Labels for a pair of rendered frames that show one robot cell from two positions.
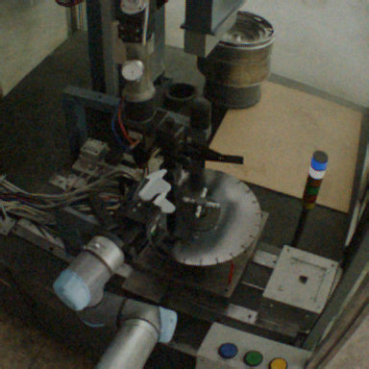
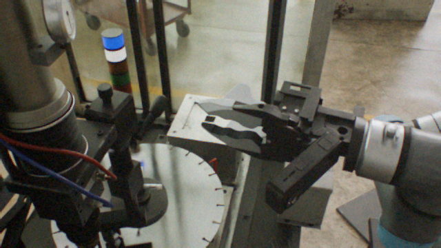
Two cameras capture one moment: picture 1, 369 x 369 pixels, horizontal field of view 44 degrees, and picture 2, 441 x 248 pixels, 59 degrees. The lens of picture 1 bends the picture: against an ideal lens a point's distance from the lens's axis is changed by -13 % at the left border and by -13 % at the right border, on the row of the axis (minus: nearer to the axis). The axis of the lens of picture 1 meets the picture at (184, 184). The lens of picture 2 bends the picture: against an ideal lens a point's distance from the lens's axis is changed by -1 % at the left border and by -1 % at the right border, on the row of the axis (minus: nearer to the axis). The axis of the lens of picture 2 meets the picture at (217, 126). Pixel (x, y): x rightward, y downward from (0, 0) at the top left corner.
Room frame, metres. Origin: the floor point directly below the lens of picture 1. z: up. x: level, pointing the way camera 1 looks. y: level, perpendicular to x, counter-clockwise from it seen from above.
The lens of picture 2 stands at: (0.79, 0.46, 1.56)
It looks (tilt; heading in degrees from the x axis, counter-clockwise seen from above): 41 degrees down; 259
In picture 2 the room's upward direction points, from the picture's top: straight up
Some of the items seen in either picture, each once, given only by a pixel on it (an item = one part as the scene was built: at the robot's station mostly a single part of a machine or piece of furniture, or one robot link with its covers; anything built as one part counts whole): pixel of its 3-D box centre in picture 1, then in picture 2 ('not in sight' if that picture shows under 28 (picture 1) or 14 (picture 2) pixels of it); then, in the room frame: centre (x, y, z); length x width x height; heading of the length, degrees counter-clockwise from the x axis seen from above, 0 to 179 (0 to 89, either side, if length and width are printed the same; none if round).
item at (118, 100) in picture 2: (170, 151); (117, 145); (0.85, 0.03, 1.17); 0.06 x 0.05 x 0.20; 57
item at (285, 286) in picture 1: (297, 292); (210, 139); (0.66, -0.32, 0.82); 0.18 x 0.18 x 0.15; 66
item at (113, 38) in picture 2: (319, 160); (113, 38); (0.87, -0.35, 1.14); 0.05 x 0.04 x 0.03; 156
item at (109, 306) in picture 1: (97, 306); (410, 207); (0.46, 0.18, 1.11); 0.11 x 0.08 x 0.11; 75
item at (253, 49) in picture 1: (233, 60); not in sight; (1.63, -0.19, 0.93); 0.31 x 0.31 x 0.36
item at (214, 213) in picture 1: (200, 210); (138, 197); (0.85, -0.04, 0.96); 0.11 x 0.11 x 0.03
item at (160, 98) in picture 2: (178, 152); (140, 114); (0.82, 0.02, 1.21); 0.08 x 0.06 x 0.03; 66
